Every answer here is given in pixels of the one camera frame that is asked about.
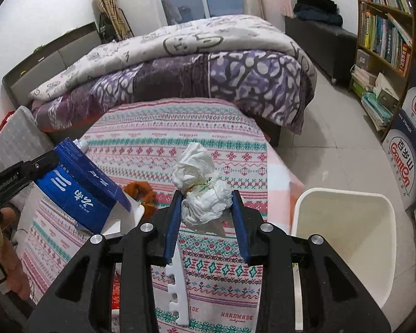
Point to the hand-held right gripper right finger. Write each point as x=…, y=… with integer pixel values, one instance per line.
x=242, y=230

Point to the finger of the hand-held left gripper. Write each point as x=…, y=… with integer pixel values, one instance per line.
x=41, y=163

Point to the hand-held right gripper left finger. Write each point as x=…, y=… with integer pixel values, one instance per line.
x=172, y=223

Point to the orange peel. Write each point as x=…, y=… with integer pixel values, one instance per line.
x=138, y=190

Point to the white tissue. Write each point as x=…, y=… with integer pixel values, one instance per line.
x=197, y=180

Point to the white notched plastic piece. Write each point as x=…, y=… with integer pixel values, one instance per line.
x=176, y=291

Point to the white plastic trash bin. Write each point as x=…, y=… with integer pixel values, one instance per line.
x=350, y=236

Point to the person's left forearm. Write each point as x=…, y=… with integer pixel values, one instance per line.
x=15, y=267

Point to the person's left hand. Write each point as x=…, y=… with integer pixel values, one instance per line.
x=7, y=218

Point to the grey pillow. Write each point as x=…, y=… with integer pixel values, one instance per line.
x=17, y=135

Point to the red cloth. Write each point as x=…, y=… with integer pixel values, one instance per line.
x=5, y=119

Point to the pink checked bedsheet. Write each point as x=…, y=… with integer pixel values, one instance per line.
x=280, y=177

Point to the striped patterned bedsheet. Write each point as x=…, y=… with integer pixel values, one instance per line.
x=159, y=145

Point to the grey bed headboard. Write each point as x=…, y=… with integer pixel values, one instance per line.
x=38, y=62

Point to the black bag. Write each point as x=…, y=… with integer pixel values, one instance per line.
x=105, y=27

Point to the purple patterned quilt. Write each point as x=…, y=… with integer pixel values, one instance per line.
x=246, y=73

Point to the plaid coat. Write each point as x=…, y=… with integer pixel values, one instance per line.
x=107, y=0

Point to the stack of flat books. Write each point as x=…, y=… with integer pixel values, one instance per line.
x=376, y=109

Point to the cartoon print quilt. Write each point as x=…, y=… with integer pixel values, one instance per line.
x=194, y=38

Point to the tissue box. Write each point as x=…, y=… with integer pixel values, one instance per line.
x=386, y=92

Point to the black storage bench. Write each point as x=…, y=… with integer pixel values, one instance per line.
x=329, y=48

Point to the grey storage box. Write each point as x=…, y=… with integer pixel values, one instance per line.
x=362, y=59

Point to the pile of dark clothes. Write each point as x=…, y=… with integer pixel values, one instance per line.
x=315, y=7

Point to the wooden bookshelf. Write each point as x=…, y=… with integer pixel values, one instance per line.
x=358, y=17

